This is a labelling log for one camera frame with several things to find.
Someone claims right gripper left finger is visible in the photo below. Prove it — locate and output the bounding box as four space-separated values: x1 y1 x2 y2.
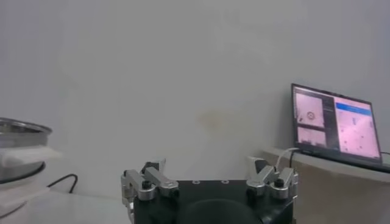
121 158 180 214

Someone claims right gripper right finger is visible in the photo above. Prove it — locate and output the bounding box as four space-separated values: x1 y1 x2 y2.
246 156 299 200

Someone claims stainless steel steamer basket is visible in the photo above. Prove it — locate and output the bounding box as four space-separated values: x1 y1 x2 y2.
0 117 63 183

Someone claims white side desk with laptop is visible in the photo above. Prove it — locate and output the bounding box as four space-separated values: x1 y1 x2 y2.
260 147 390 224

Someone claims open black laptop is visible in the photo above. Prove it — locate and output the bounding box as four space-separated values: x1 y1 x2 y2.
291 83 390 174

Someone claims cream electric cooking pot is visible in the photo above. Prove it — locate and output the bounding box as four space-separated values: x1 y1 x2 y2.
0 179 51 220

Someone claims white laptop cable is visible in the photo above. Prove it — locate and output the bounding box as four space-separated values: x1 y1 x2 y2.
275 147 301 171

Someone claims black cable with adapter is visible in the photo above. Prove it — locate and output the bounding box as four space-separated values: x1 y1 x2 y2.
288 149 304 168

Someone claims black pot power cord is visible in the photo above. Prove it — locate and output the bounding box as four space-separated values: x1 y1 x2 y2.
47 173 79 194

